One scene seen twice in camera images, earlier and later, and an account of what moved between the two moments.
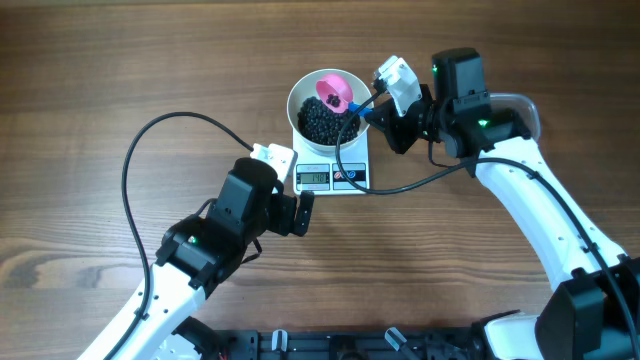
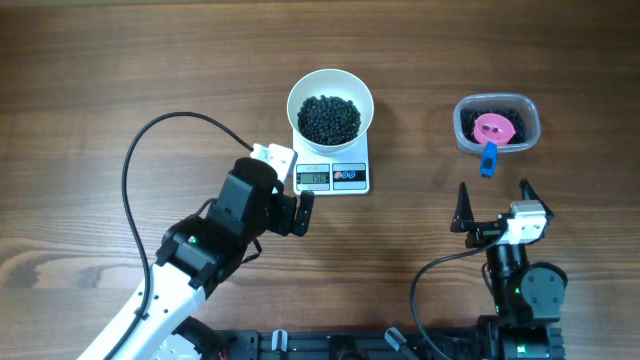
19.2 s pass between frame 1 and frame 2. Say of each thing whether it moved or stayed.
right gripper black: moved
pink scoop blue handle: moved
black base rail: stayed
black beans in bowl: stayed
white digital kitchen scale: stayed
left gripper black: stayed
